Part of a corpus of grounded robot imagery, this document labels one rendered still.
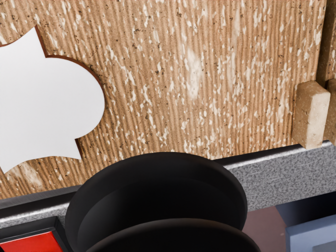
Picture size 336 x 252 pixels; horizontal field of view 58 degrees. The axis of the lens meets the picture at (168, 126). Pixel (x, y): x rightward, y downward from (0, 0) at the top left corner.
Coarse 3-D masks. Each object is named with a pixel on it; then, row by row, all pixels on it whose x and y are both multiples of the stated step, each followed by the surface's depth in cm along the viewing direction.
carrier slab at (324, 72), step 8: (328, 0) 25; (328, 8) 25; (328, 16) 25; (328, 24) 25; (328, 32) 25; (328, 40) 26; (320, 48) 27; (328, 48) 26; (320, 56) 27; (328, 56) 26; (320, 64) 27; (328, 64) 26; (320, 72) 28; (328, 72) 27; (320, 80) 28; (328, 80) 27
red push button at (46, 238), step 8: (48, 232) 34; (16, 240) 33; (24, 240) 34; (32, 240) 34; (40, 240) 34; (48, 240) 34; (56, 240) 34; (8, 248) 34; (16, 248) 34; (24, 248) 34; (32, 248) 34; (40, 248) 35; (48, 248) 35; (56, 248) 35
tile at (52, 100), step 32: (32, 32) 21; (0, 64) 22; (32, 64) 22; (64, 64) 23; (0, 96) 23; (32, 96) 24; (64, 96) 24; (96, 96) 24; (0, 128) 25; (32, 128) 25; (64, 128) 25; (0, 160) 26
